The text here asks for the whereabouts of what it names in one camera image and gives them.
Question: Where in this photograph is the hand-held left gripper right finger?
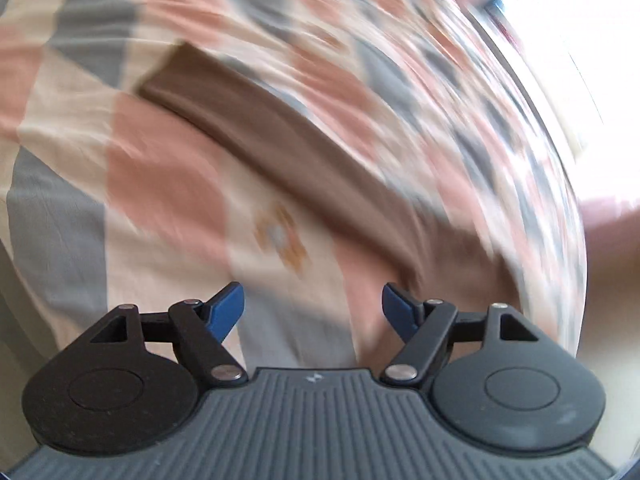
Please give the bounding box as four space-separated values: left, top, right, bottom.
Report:
381 282 538 388

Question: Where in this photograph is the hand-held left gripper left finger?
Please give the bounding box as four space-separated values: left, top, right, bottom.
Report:
90 281 249 388

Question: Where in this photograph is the brown sweater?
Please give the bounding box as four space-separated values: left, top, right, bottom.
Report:
137 42 523 366

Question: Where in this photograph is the pink grey checked quilt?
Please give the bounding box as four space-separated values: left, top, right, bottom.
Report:
0 0 586 368

